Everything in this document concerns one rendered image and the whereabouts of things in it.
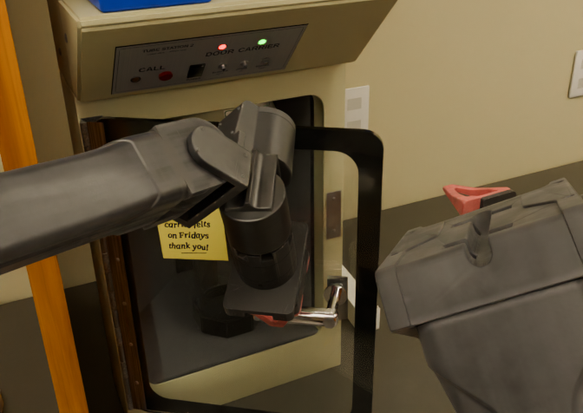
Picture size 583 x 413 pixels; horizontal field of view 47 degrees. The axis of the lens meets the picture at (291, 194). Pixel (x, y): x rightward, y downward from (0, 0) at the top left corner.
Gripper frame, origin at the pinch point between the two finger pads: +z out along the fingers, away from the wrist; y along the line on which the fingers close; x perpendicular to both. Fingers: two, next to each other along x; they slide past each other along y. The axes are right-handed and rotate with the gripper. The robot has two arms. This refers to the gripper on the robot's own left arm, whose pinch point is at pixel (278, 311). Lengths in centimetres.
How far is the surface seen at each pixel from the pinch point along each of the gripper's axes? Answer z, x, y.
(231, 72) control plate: -15.5, -6.6, -19.3
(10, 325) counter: 34, -51, -11
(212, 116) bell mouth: -6.6, -11.0, -21.4
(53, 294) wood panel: -5.9, -21.6, 3.6
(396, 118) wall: 40, 9, -70
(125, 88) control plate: -18.2, -15.8, -13.4
